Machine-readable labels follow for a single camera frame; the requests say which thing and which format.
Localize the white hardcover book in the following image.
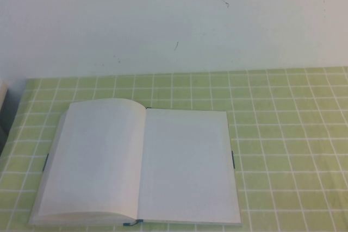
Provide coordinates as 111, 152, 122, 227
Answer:
28, 98, 243, 229

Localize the green checked tablecloth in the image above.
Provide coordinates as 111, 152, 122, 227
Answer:
0, 66, 348, 232

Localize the white board with beige edge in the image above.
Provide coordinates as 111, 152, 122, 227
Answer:
0, 79, 9, 116

